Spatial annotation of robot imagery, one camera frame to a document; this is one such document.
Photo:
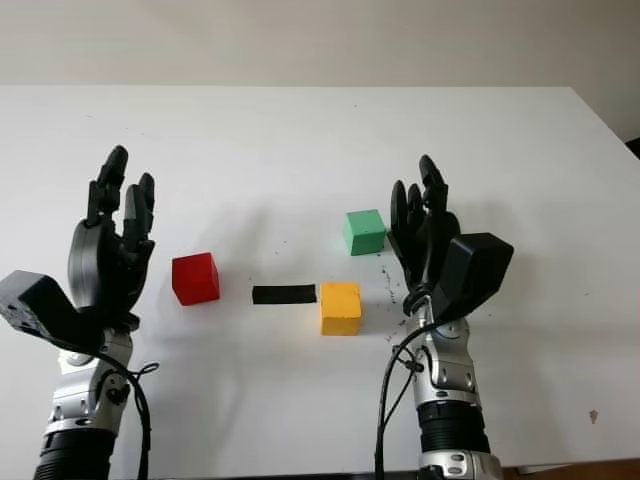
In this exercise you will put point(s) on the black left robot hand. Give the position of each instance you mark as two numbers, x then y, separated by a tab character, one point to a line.
95	265

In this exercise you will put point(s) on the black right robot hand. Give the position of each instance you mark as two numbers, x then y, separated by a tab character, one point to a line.
425	245

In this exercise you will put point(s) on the green cube block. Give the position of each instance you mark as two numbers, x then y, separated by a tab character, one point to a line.
364	232

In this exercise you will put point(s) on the red cube block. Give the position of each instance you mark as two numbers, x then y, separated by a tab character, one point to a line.
196	280

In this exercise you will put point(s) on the yellow cube block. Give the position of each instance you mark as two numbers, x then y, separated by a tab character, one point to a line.
340	310

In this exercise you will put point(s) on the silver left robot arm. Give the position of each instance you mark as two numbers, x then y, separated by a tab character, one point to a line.
85	410

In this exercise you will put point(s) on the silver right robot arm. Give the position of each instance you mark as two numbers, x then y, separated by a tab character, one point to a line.
452	395

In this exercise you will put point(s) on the black tape strip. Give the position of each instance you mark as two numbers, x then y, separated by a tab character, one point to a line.
282	294

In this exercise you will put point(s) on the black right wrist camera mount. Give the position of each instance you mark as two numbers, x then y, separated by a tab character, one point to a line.
475	270

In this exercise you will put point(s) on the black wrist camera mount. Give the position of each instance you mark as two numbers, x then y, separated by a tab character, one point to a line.
475	270
35	305

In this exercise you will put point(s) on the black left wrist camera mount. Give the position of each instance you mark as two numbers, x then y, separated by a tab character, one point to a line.
35	305

